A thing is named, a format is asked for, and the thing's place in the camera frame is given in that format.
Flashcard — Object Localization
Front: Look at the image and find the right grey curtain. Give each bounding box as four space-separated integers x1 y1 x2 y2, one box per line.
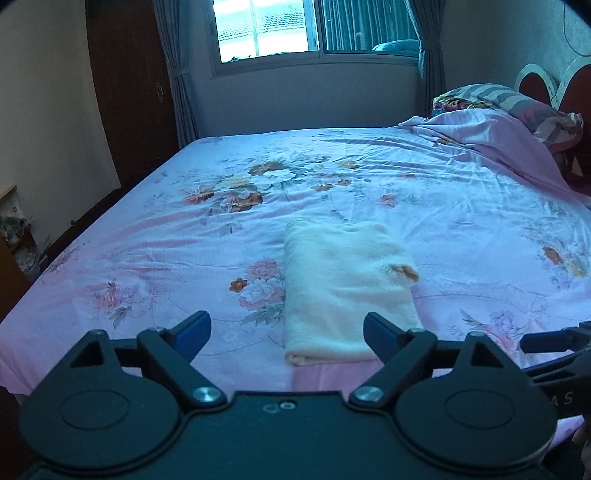
405 0 446 116

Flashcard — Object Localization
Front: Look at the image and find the dark wooden door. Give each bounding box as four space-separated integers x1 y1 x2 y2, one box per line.
85 1 179 189

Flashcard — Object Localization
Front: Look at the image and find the wooden bedside cabinet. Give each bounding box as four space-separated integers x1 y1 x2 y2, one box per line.
1 184 39 320

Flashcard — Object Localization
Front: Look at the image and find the window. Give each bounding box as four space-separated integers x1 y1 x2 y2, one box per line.
204 0 420 76

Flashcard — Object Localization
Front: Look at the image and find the person right hand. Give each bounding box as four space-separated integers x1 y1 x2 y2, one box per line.
572 421 591 470

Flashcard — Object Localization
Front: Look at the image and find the striped floral pillow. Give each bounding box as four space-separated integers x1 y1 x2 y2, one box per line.
431 83 584 153

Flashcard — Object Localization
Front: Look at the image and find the floral pink bed sheet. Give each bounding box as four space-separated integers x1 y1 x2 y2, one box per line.
1 125 590 395

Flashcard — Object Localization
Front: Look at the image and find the left grey curtain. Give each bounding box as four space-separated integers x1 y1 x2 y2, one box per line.
152 0 199 149

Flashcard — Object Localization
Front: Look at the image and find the black wall cable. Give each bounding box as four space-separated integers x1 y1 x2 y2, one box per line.
560 2 591 59

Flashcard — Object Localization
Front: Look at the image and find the pink blanket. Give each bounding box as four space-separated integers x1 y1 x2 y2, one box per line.
399 109 590 207

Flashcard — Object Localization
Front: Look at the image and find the cream knit sweater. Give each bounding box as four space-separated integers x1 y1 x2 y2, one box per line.
283 219 422 366

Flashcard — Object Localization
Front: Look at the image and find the grey curtain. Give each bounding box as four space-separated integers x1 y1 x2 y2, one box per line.
152 0 199 149
405 0 446 116

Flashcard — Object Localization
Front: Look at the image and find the red white headboard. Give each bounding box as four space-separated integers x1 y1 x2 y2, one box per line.
515 57 590 196

